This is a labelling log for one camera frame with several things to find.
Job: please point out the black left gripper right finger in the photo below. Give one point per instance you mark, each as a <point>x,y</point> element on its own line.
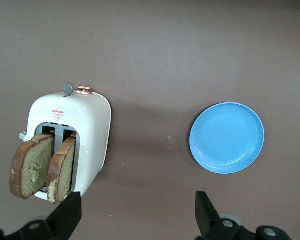
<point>205,215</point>

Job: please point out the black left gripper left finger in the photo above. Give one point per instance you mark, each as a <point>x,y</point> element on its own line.
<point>65,215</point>

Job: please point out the toasted bread slice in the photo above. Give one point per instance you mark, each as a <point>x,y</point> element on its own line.
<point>65,172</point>
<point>32,170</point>

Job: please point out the blue plate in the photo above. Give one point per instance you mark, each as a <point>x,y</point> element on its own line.
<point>227,137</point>

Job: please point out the white toaster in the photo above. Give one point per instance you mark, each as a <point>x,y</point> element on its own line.
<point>90,130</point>

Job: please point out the white toaster power plug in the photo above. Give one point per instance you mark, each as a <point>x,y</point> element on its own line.
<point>22,136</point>

